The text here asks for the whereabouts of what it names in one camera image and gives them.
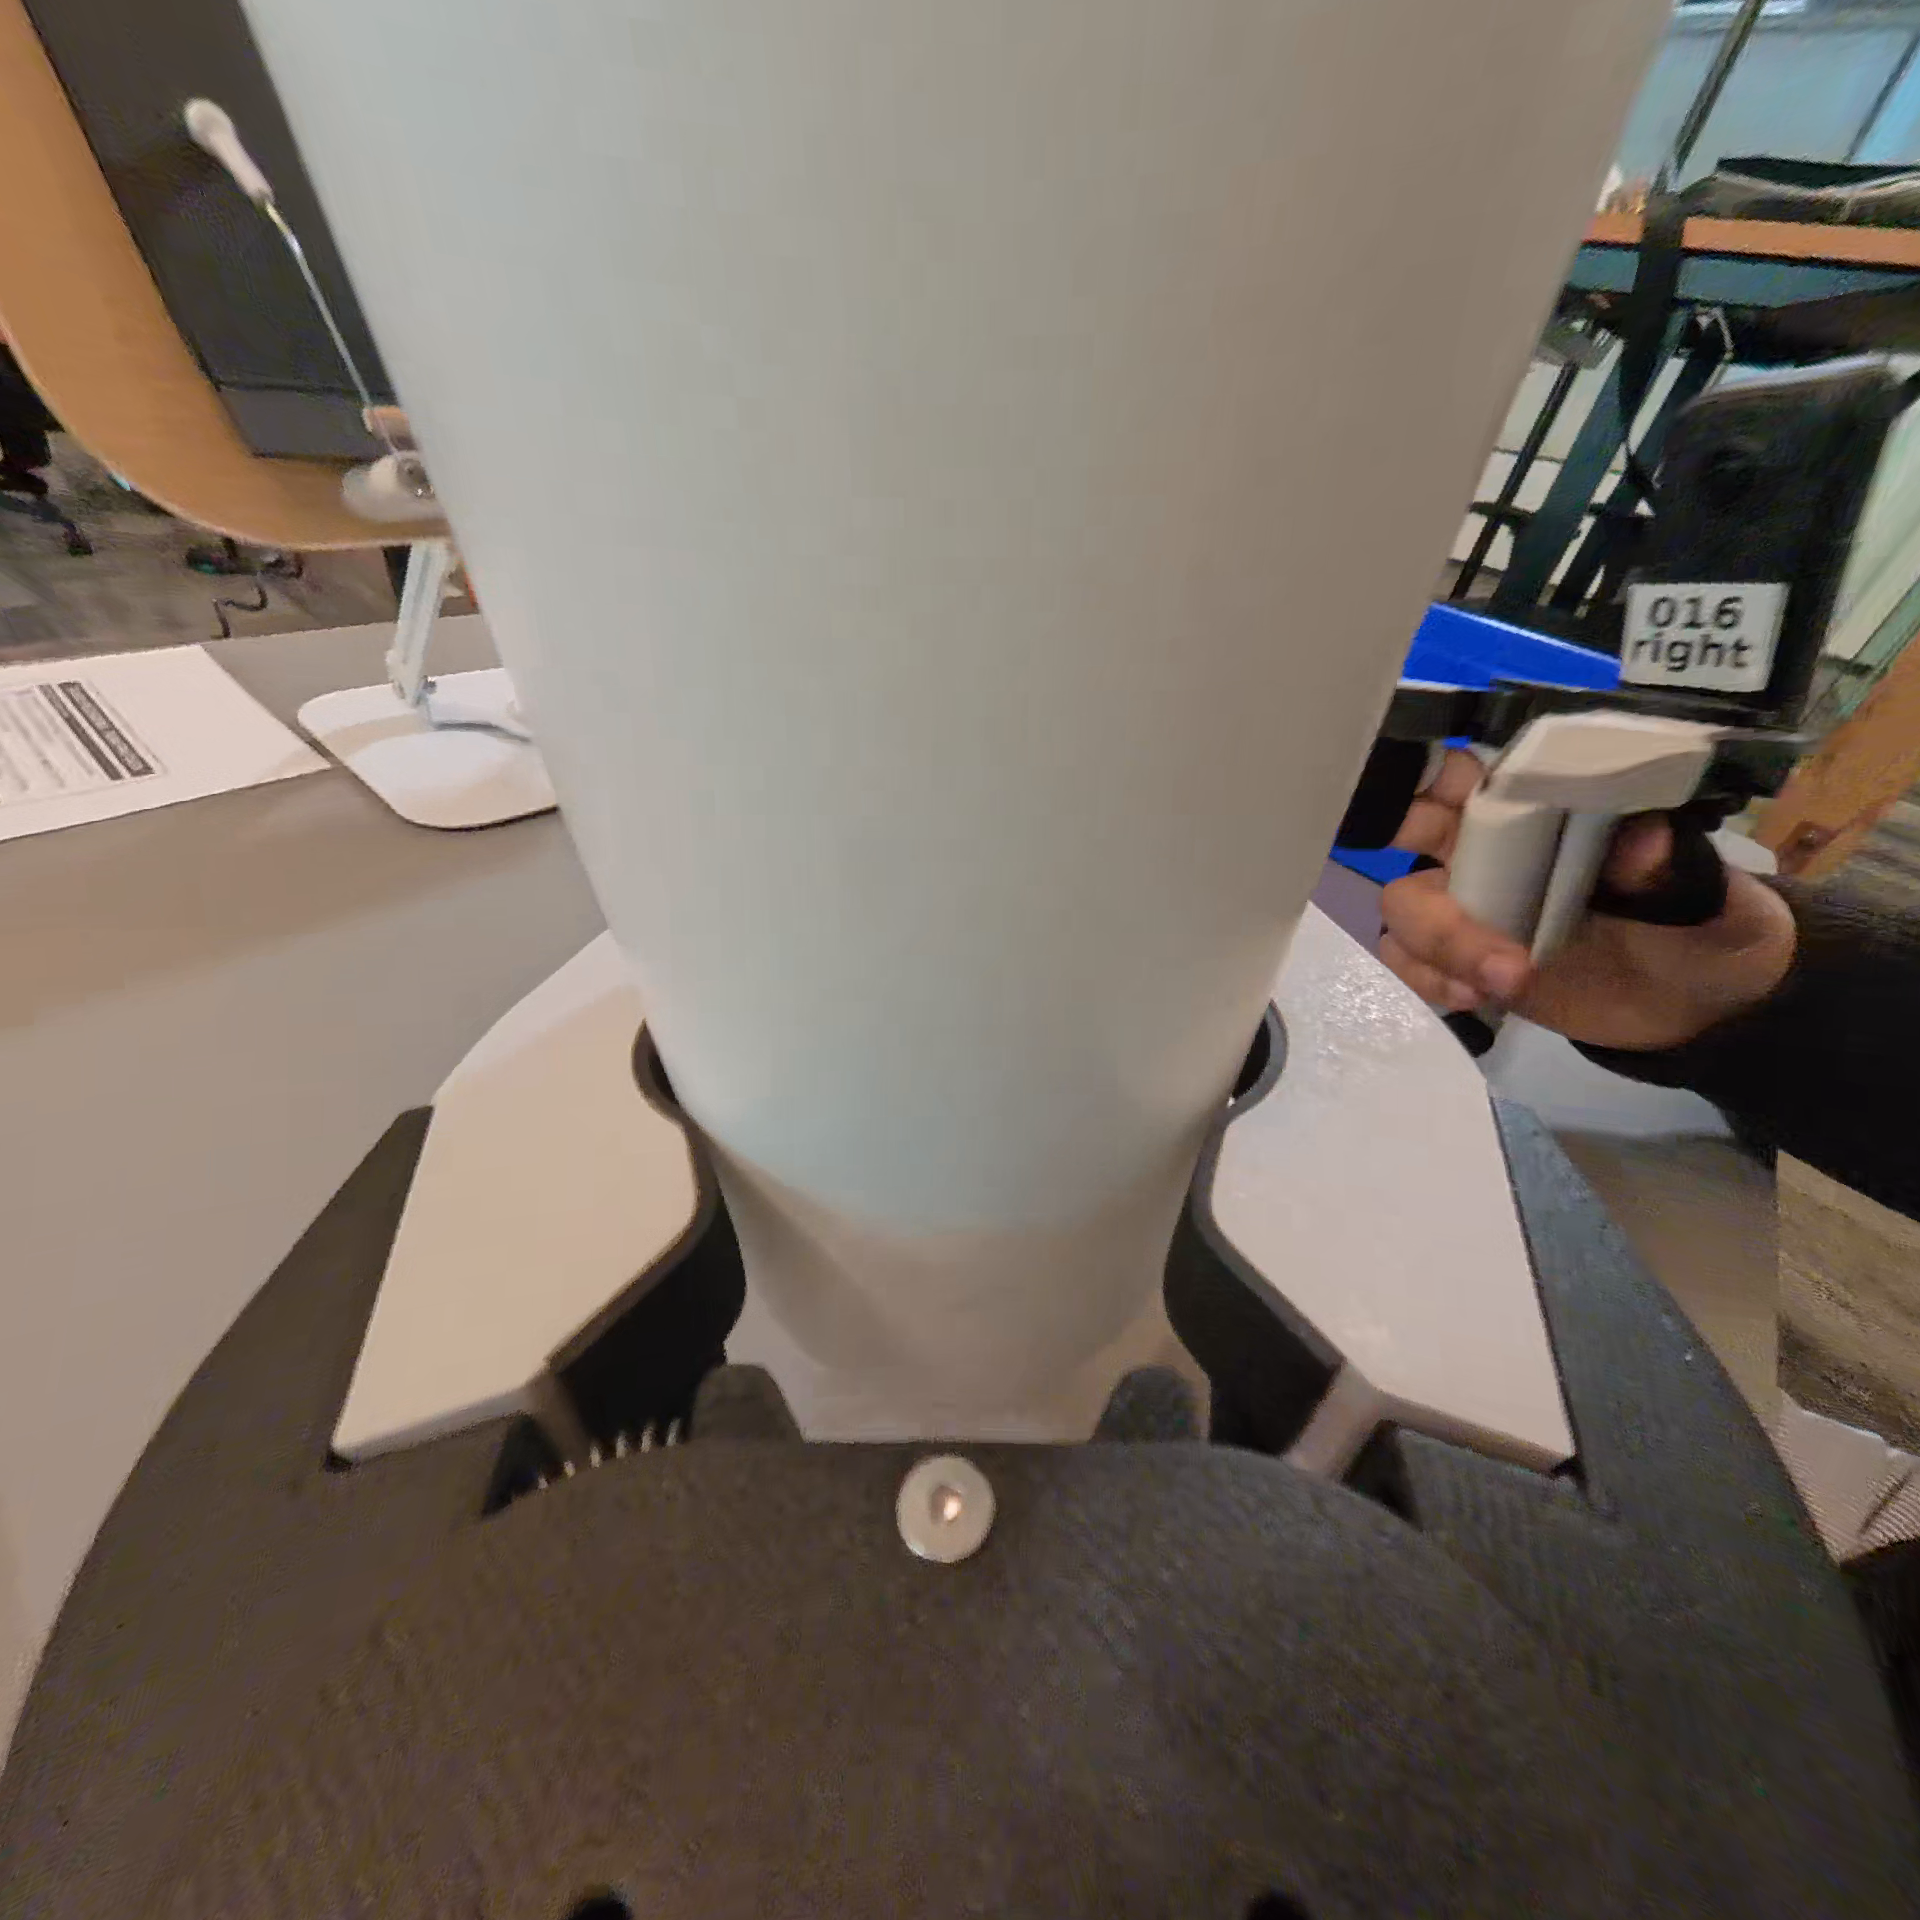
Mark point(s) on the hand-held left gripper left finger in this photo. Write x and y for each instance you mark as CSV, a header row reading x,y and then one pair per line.
x,y
523,1229

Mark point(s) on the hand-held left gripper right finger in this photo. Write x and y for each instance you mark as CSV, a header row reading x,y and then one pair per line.
x,y
1379,1198

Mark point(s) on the blue bin with marker label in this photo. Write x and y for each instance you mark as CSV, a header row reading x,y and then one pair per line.
x,y
1499,654

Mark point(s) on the white bottle black cap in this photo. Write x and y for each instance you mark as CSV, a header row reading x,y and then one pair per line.
x,y
961,598

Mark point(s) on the wooden standing desk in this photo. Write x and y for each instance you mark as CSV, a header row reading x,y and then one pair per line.
x,y
1771,238

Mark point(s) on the dark bag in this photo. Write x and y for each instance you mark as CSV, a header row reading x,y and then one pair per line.
x,y
1799,186

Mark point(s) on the white tablet stand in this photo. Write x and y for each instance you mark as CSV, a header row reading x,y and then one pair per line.
x,y
434,749

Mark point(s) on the grey striped shirt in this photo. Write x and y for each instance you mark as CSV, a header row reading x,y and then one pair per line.
x,y
1853,1475

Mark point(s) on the printed paper sheet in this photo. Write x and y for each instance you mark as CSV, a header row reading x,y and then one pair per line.
x,y
118,736

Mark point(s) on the wooden post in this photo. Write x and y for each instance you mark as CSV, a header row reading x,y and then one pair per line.
x,y
1853,764

